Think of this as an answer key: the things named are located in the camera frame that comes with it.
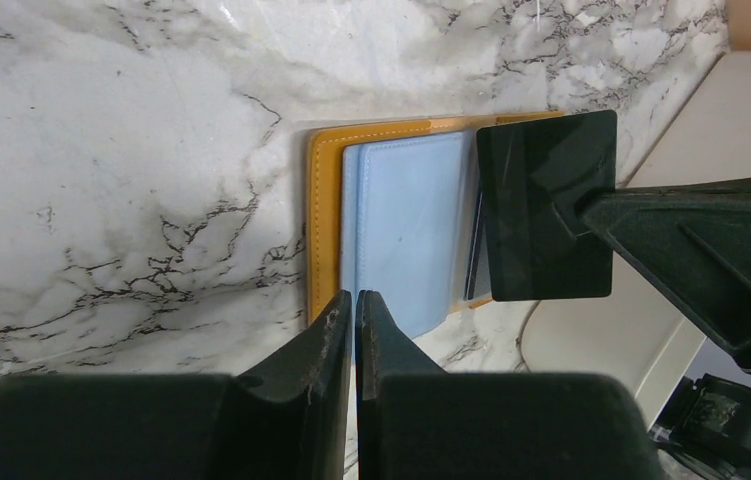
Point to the yellow leather card holder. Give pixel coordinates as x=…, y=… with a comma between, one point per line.
x=388, y=208

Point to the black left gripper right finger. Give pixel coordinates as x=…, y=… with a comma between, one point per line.
x=417, y=421

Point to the black credit card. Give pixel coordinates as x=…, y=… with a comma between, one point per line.
x=477, y=282
x=536, y=176

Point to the white plastic tray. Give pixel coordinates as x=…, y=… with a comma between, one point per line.
x=635, y=334

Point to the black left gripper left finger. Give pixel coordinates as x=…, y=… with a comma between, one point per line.
x=284, y=418

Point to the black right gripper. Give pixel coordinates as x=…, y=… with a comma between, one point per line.
x=726, y=424

